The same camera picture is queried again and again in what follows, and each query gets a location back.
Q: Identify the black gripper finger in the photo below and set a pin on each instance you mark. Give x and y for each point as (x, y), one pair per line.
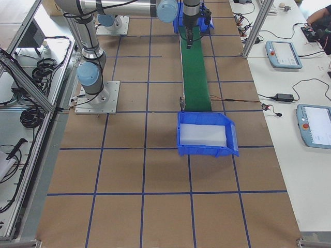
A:
(189, 39)

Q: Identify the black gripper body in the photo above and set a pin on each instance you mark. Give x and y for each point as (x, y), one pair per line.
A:
(189, 24)

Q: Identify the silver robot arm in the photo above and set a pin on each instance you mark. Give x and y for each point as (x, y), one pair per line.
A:
(90, 73)

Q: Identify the blue bin far side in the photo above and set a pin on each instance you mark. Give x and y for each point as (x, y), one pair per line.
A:
(192, 14)

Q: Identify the green conveyor belt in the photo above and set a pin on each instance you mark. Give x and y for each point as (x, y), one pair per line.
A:
(195, 96)

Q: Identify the teach pendant far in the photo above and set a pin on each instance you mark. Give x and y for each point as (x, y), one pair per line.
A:
(282, 55)

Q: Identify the teach pendant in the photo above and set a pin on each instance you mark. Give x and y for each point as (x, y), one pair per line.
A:
(314, 125)
(282, 55)

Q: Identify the white foam pad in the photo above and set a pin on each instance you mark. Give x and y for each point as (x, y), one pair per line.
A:
(209, 135)

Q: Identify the blue bin with foam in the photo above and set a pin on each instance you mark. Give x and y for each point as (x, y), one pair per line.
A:
(208, 118)

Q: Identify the black power adapter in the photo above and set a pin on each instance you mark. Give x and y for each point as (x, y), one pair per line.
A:
(283, 97)

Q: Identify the teach pendant near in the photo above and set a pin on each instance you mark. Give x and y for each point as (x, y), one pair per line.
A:
(314, 125)

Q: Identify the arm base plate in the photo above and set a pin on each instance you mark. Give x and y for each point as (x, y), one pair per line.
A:
(110, 25)
(105, 102)

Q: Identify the aluminium frame post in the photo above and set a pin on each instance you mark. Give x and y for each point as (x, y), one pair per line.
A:
(263, 13)

